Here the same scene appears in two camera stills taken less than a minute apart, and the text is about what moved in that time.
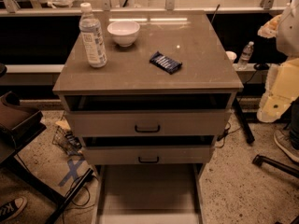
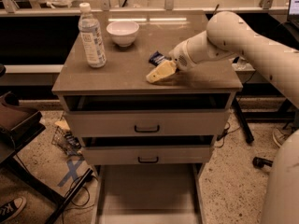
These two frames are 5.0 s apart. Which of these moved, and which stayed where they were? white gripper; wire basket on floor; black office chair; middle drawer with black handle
Moved: white gripper
Stayed: wire basket on floor; black office chair; middle drawer with black handle
